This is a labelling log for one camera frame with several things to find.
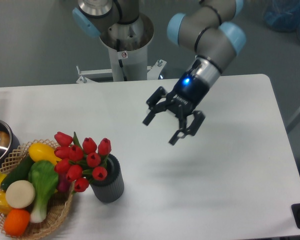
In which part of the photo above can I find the purple red radish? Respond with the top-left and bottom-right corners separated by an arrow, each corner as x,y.
56,173 -> 71,193

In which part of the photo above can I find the blue plastic bag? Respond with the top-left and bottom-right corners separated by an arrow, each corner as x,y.
262,0 -> 300,41

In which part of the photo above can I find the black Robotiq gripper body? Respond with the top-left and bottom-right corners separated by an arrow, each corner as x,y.
165,72 -> 210,128

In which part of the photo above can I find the red tulip bouquet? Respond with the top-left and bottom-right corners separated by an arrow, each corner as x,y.
54,131 -> 112,193

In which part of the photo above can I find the woven wicker basket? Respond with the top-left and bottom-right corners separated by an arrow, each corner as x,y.
0,139 -> 73,240

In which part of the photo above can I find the orange fruit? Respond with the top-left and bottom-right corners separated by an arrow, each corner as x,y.
3,208 -> 30,237

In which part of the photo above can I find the green bok choy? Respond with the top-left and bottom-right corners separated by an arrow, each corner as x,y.
28,160 -> 59,224

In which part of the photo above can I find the dark grey ribbed vase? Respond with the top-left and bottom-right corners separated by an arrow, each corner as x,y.
90,153 -> 125,203

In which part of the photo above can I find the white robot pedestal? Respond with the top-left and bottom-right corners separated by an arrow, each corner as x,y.
76,13 -> 167,83

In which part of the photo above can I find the yellow bell pepper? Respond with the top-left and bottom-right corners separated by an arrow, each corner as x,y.
0,190 -> 13,215

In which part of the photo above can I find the dark green cucumber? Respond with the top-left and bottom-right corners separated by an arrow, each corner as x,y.
0,155 -> 35,191

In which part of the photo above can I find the yellow squash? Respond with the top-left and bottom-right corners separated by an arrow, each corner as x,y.
28,142 -> 62,165

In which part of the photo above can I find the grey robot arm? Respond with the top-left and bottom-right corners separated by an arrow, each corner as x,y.
72,0 -> 246,145

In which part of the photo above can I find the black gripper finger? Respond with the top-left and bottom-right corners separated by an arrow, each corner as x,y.
142,86 -> 168,126
169,109 -> 206,146

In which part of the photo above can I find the round beige bun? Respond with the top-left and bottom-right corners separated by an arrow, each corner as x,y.
5,180 -> 36,209

